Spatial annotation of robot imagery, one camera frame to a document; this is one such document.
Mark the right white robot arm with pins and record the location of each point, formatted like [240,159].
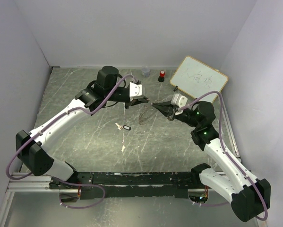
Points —
[248,196]

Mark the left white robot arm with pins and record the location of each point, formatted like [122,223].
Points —
[32,147]

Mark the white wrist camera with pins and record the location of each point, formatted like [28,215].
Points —
[179,100]
[136,91]

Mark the key with black tag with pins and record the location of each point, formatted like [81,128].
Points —
[123,127]

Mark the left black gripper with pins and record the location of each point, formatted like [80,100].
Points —
[135,101]

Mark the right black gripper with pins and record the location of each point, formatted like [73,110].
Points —
[166,110]

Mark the aluminium frame rail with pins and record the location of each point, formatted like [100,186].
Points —
[30,184]

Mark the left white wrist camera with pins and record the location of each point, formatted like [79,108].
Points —
[136,91]

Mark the small whiteboard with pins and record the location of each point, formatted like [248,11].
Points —
[195,78]

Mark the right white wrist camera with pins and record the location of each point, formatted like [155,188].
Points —
[179,100]

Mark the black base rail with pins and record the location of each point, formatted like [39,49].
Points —
[91,185]

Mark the small clear cup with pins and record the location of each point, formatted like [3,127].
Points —
[145,71]

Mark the metal disc with keyrings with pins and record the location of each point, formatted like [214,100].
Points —
[147,113]

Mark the red black stamp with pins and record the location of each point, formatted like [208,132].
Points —
[161,76]

